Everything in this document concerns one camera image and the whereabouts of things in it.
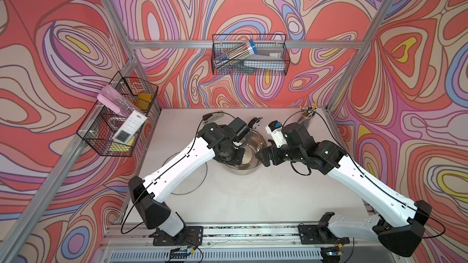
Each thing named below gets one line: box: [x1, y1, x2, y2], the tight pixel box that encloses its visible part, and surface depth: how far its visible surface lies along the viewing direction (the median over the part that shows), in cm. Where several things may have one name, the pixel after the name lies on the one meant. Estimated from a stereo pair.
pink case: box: [96, 84, 134, 114], surface depth 73 cm
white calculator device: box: [112, 109, 149, 145], surface depth 70 cm
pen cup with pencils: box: [297, 101, 318, 128], surface depth 100 cm
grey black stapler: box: [202, 111, 225, 124], surface depth 113 cm
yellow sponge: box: [135, 93, 153, 111], surface depth 81 cm
